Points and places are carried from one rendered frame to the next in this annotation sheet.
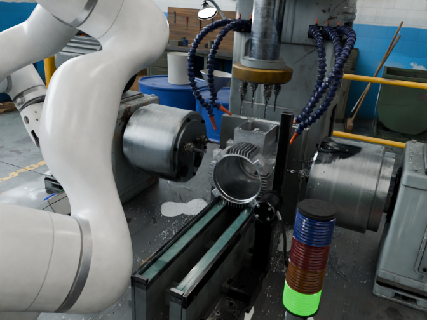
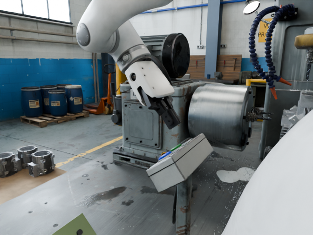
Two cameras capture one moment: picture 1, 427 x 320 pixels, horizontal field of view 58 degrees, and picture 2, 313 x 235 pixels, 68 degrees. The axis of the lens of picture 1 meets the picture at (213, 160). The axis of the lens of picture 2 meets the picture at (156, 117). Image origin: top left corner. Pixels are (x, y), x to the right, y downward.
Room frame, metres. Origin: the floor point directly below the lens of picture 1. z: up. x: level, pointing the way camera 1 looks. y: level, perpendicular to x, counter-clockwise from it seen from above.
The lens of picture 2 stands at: (0.34, 0.34, 1.25)
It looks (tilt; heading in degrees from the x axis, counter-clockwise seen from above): 13 degrees down; 6
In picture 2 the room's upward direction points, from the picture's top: straight up
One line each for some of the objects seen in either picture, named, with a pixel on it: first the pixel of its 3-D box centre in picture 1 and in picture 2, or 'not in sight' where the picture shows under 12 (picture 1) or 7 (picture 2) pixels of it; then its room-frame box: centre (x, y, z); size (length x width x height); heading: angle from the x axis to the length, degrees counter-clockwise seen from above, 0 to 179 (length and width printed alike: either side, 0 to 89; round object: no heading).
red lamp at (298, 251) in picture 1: (309, 248); not in sight; (0.52, -0.16, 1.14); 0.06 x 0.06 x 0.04
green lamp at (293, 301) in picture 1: (301, 293); not in sight; (0.52, -0.16, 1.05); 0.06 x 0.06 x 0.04
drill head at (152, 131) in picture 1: (155, 140); (210, 114); (1.28, 0.21, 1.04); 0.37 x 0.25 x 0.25; 66
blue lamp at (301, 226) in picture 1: (314, 224); not in sight; (0.52, -0.16, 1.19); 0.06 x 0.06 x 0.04
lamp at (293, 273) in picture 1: (305, 271); not in sight; (0.52, -0.16, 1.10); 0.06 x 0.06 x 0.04
